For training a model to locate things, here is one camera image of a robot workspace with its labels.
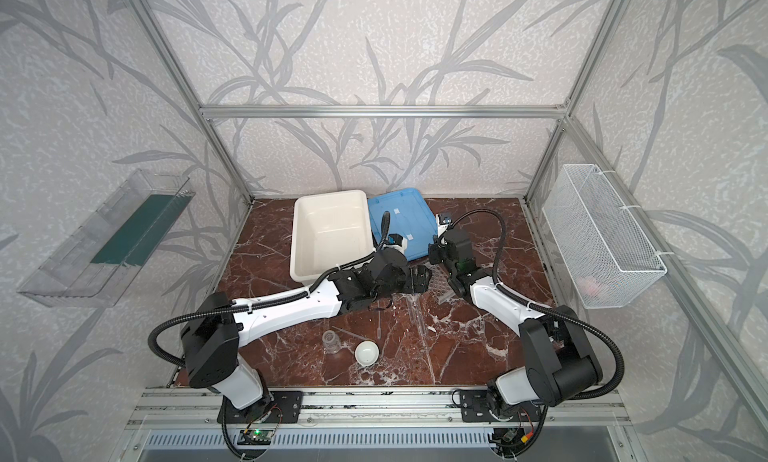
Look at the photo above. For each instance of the white ceramic bowl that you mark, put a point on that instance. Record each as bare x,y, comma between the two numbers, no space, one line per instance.
366,353

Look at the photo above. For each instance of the blue plastic lid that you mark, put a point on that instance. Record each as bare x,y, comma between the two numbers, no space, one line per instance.
411,218

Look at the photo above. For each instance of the green circuit board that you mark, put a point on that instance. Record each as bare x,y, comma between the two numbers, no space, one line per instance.
255,437

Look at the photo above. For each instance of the small clear beaker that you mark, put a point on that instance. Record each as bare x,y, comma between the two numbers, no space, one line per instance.
331,342

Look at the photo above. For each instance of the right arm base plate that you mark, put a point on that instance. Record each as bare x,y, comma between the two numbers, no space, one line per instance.
474,406

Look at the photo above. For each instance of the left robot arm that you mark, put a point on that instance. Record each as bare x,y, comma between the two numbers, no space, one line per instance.
206,343

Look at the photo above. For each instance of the clear test tube rack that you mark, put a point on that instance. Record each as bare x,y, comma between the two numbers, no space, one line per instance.
439,287

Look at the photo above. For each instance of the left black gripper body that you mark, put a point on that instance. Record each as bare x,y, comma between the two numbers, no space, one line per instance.
414,280

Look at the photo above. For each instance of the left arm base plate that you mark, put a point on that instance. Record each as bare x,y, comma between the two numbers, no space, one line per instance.
278,407

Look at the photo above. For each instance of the clear plastic pipette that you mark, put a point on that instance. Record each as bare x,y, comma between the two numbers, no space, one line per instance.
349,333

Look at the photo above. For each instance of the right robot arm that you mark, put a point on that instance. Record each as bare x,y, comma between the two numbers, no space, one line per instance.
564,357

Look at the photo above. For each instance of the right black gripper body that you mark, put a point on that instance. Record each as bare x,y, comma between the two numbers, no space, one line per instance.
437,252

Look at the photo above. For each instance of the right circuit board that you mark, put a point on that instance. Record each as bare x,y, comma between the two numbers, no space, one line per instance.
511,437

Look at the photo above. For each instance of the white wire basket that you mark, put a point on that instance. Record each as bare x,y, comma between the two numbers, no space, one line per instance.
609,257

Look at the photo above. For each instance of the white plastic bin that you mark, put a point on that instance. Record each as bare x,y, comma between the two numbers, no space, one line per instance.
328,230

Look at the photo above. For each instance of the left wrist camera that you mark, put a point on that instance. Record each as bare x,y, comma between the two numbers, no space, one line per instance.
397,242

